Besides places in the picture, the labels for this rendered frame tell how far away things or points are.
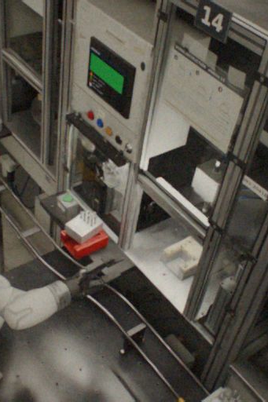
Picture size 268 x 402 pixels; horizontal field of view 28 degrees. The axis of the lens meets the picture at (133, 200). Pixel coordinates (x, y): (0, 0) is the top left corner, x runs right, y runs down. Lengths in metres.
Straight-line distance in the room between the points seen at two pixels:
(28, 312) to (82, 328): 0.58
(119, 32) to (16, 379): 1.31
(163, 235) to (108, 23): 0.96
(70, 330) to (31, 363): 0.21
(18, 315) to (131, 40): 0.94
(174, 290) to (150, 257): 0.19
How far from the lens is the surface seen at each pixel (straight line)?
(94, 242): 2.21
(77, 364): 2.20
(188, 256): 2.24
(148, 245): 2.31
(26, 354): 2.22
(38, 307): 1.75
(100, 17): 1.91
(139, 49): 1.77
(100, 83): 1.95
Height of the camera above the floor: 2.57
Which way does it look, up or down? 42 degrees down
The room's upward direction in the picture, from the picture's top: 10 degrees clockwise
